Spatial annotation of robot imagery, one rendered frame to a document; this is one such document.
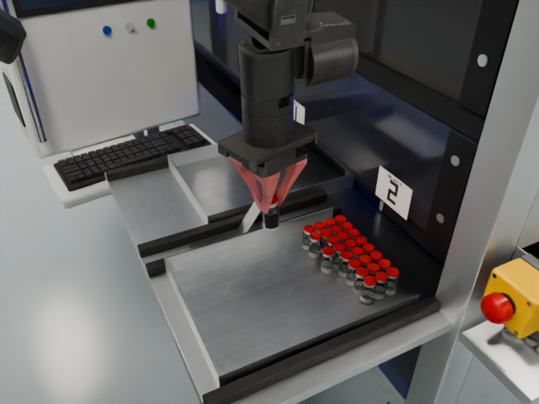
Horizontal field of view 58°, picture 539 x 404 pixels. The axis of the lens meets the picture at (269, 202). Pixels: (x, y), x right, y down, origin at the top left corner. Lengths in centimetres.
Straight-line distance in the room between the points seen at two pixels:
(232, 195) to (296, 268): 26
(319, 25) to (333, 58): 4
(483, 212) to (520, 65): 20
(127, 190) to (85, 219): 148
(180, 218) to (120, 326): 107
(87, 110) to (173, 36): 31
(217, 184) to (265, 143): 57
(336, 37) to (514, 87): 22
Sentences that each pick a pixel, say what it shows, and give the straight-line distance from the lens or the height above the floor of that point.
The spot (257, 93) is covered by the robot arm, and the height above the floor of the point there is 128.
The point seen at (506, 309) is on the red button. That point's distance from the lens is 71.
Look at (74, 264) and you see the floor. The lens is 234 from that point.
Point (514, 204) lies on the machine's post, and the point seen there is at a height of 111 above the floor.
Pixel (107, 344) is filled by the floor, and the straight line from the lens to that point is 198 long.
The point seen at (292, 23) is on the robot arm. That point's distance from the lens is 48.
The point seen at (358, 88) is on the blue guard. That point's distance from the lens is 87.
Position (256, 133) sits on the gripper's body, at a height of 124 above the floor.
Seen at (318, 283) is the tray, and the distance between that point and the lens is 86.
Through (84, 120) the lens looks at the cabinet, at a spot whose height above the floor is 88.
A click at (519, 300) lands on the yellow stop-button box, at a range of 72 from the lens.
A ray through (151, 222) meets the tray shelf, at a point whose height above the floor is 88.
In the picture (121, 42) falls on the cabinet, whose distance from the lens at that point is 142.
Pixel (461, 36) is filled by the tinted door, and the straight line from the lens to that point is 70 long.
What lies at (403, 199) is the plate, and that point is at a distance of 83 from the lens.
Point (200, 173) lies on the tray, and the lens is 114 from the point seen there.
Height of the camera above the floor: 149
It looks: 36 degrees down
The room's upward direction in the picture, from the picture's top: straight up
